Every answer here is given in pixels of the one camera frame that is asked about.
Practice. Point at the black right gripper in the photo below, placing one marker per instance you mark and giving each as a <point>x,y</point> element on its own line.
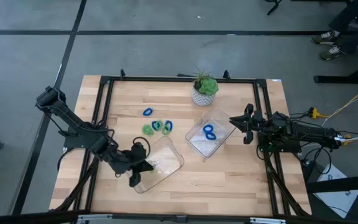
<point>255,123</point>

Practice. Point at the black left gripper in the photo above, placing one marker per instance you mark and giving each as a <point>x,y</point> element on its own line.
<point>137,154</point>

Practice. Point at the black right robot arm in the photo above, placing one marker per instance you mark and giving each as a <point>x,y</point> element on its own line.
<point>291,132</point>

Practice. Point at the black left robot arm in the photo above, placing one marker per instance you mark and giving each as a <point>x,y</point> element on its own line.
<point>99,144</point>

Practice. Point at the clear plastic bin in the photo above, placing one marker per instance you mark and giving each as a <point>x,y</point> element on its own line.
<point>194,140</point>
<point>166,161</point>

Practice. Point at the succulent in white pot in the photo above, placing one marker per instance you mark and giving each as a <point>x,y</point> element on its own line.
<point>202,98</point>

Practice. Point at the black rig crossbar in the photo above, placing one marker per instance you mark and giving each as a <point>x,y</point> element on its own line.
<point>141,216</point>

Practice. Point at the yellow plug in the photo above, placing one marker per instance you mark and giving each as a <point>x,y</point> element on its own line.
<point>314,113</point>

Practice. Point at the white power strip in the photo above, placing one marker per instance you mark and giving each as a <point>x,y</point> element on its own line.
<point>339,139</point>

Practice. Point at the person's shoe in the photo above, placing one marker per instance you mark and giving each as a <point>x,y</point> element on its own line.
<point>329,53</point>
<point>323,39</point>

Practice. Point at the black chair base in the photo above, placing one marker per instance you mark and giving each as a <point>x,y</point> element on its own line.
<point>274,7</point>

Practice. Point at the white cardboard box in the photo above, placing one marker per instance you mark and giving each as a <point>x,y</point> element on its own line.
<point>334,199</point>

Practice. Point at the black metal beam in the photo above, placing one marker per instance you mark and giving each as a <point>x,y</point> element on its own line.
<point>346,183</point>

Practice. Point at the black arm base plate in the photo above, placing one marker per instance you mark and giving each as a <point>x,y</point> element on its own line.
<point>73,144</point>
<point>280,148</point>

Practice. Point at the silver metal bracket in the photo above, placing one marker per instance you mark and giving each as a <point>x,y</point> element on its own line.
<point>267,221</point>
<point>95,217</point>

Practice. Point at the black aluminium table frame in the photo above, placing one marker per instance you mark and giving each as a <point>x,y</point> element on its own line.
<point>166,79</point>

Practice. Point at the black desk frame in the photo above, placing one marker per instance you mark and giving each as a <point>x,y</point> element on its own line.
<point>337,79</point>

